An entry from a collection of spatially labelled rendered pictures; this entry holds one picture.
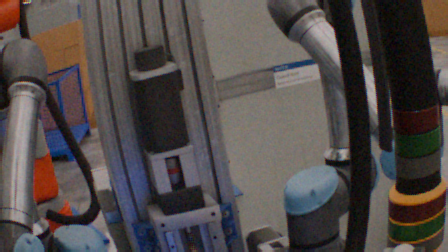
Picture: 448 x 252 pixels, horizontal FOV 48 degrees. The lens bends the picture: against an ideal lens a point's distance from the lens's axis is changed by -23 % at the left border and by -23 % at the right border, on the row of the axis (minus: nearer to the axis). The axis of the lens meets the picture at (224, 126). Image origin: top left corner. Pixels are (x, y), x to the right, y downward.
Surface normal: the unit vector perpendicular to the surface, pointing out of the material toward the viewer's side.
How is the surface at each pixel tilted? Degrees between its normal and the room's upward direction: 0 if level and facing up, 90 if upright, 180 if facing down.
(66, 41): 90
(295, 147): 90
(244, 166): 90
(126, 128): 90
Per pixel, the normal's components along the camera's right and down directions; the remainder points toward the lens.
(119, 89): 0.27, 0.18
